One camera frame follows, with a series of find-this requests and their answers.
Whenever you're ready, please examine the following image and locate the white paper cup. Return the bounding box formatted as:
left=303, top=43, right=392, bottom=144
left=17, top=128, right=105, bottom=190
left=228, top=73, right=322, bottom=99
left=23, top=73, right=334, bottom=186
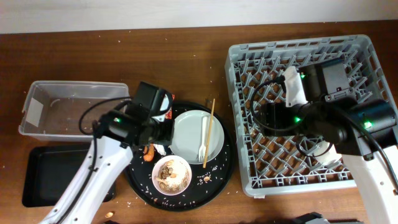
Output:
left=312, top=141, right=341, bottom=166

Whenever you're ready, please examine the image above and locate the white plastic fork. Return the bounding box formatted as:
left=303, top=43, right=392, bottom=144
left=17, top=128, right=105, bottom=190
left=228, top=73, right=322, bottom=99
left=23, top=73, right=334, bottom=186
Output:
left=198, top=116, right=208, bottom=162

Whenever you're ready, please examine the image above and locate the wooden chopstick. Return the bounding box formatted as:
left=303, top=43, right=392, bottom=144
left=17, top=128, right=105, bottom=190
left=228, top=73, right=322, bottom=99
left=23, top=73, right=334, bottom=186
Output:
left=203, top=98, right=216, bottom=169

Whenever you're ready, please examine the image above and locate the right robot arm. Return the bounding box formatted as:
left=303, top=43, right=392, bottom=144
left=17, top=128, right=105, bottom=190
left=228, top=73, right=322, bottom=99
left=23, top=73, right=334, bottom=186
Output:
left=250, top=58, right=397, bottom=223

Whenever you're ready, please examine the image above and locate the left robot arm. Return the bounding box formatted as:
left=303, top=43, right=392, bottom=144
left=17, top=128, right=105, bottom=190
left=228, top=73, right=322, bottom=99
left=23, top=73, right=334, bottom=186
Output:
left=43, top=96, right=173, bottom=223

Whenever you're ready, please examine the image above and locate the grey plastic dishwasher rack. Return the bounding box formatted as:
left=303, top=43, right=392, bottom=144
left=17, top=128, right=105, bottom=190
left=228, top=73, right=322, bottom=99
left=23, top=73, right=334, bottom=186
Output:
left=225, top=35, right=397, bottom=198

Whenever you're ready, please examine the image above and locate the crumpled white tissue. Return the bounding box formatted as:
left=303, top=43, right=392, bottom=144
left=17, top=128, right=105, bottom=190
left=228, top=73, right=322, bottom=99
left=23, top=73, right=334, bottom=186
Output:
left=154, top=144, right=167, bottom=156

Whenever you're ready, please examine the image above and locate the red snack wrapper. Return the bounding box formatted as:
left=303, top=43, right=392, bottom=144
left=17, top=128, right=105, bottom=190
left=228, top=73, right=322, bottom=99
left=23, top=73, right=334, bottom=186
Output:
left=165, top=94, right=175, bottom=119

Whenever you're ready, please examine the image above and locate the orange carrot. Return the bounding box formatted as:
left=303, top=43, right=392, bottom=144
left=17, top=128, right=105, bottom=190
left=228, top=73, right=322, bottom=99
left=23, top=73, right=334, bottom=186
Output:
left=143, top=144, right=155, bottom=162

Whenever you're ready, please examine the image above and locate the grey round plate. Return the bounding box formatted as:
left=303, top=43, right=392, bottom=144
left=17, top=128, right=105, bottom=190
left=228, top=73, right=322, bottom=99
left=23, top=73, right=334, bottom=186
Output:
left=169, top=110, right=224, bottom=164

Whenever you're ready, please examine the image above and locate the pink bowl with food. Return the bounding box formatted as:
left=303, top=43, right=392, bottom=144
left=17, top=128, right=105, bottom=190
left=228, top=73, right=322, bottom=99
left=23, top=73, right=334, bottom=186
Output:
left=152, top=155, right=192, bottom=196

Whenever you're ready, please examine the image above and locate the round black serving tray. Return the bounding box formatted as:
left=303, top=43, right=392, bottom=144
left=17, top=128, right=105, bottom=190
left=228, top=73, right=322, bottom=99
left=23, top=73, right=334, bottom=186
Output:
left=124, top=114, right=237, bottom=212

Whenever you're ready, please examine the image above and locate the clear plastic bin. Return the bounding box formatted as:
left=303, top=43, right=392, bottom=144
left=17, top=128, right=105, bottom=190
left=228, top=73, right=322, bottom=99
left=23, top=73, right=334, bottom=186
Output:
left=19, top=80, right=129, bottom=142

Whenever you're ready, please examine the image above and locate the peanut on table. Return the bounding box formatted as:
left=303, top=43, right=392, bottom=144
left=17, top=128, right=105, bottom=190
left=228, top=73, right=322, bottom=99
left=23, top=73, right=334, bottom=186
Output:
left=105, top=212, right=114, bottom=218

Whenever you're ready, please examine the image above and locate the black rectangular tray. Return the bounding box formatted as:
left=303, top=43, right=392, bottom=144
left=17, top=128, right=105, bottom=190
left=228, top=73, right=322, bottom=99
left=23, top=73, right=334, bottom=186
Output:
left=21, top=142, right=118, bottom=208

